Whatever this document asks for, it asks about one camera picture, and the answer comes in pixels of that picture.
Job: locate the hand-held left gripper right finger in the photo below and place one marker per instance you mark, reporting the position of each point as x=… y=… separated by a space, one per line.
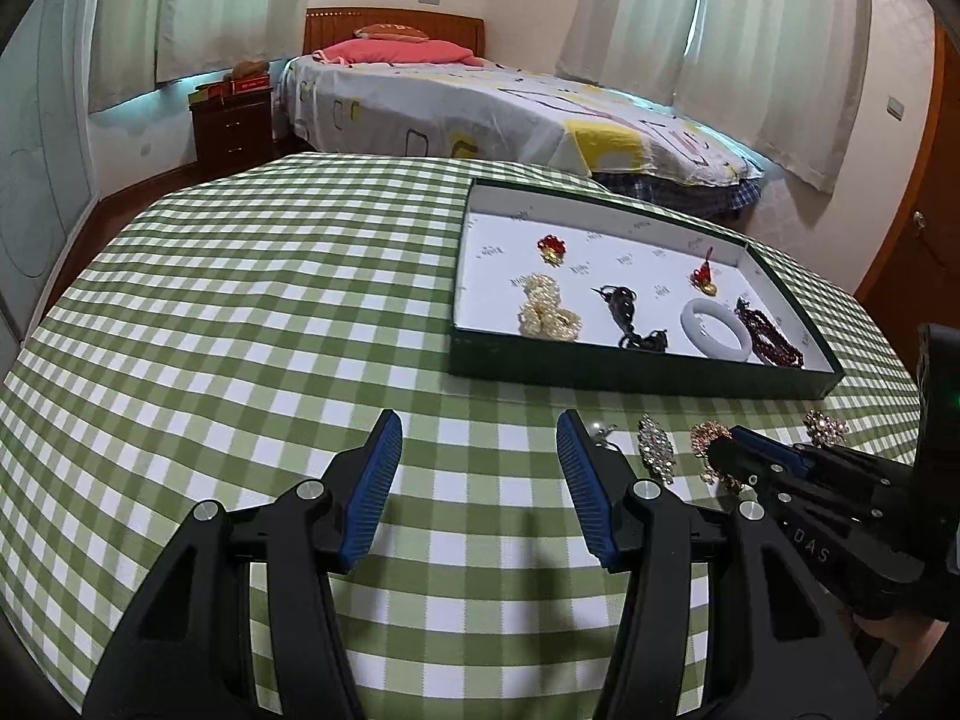
x=589 y=487

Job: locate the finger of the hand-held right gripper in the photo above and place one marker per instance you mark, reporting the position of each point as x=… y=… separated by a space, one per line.
x=739 y=465
x=772 y=451

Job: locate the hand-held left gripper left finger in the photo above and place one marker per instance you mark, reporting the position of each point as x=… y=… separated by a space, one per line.
x=371 y=495

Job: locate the gold rhinestone earring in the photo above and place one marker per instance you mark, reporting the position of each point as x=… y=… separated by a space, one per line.
x=705 y=439

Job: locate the small rhinestone cluster brooch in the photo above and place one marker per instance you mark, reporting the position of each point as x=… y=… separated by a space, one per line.
x=825 y=426

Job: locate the white jade bangle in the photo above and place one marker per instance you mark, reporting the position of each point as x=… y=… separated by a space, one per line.
x=694 y=326

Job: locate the red tassel gold charm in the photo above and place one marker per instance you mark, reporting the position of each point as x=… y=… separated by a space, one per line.
x=703 y=277

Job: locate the dark green shallow box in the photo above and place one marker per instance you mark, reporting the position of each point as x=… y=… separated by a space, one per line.
x=570 y=292

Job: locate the red and gold knot brooch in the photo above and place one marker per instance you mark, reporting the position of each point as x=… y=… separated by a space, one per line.
x=552 y=250

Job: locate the person's right hand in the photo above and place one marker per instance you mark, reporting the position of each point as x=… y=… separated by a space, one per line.
x=900 y=634

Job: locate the crystal leaf brooch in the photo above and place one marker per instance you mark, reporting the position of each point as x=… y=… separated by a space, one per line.
x=655 y=448

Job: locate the green checked tablecloth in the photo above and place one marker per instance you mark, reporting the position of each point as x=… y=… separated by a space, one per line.
x=262 y=315

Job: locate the wooden door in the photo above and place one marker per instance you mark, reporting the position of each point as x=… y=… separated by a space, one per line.
x=922 y=165

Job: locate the dark wooden nightstand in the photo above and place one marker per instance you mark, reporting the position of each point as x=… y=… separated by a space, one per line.
x=229 y=131

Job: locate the patterned white bedsheet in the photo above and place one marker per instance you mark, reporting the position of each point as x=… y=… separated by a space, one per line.
x=487 y=105

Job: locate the wide white curtain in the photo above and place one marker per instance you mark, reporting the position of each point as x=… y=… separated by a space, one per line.
x=232 y=7
x=772 y=52

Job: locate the red box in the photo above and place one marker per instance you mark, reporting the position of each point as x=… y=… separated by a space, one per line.
x=250 y=85

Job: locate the dark flat box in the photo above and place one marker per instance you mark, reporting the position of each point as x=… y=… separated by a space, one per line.
x=208 y=95

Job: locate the brown stuffed toy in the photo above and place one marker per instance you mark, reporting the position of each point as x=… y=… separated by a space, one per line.
x=247 y=69

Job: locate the pink pillow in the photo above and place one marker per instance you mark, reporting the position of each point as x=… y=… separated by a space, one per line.
x=397 y=51

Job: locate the frosted glass wardrobe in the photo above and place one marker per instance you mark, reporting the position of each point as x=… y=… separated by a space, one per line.
x=37 y=187

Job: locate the narrow white curtain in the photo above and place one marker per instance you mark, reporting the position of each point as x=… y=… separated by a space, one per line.
x=637 y=15
x=124 y=22

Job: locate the wooden bed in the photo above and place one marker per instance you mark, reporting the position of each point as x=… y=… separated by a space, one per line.
x=337 y=22

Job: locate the wall light switch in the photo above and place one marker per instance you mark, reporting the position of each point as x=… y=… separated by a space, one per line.
x=895 y=107

